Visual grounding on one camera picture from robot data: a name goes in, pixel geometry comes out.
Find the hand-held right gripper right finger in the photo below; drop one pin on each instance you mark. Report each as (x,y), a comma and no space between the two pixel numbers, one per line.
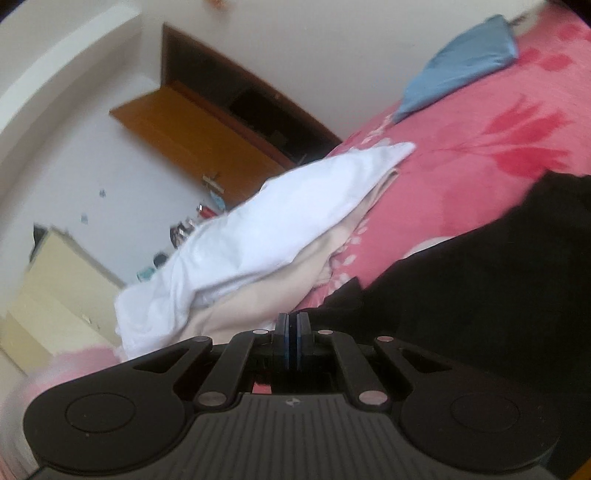
(301,339)

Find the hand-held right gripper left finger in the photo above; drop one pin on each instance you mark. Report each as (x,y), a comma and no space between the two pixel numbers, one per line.
(282,339)

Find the black printed shirt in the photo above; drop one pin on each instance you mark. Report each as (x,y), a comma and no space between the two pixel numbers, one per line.
(471,286)

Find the beige garment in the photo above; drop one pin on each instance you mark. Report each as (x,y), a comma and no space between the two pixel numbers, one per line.
(277,286)

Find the white garment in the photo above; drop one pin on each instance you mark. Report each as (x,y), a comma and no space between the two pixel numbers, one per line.
(258,230)

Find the red thermos bottle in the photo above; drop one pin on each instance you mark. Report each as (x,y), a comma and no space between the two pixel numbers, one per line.
(206,211)

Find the orange wooden door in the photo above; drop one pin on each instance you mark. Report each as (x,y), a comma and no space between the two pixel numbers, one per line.
(194,134)

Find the cream wardrobe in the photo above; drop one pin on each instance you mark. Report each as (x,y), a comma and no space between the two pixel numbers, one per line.
(51,286)

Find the pink floral blanket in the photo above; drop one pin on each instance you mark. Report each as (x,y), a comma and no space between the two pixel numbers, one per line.
(461,152)

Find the blue folded garment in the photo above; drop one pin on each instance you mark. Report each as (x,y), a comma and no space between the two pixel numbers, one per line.
(457,60)

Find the dark brown door frame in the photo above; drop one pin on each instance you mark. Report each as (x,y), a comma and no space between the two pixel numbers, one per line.
(167,55)

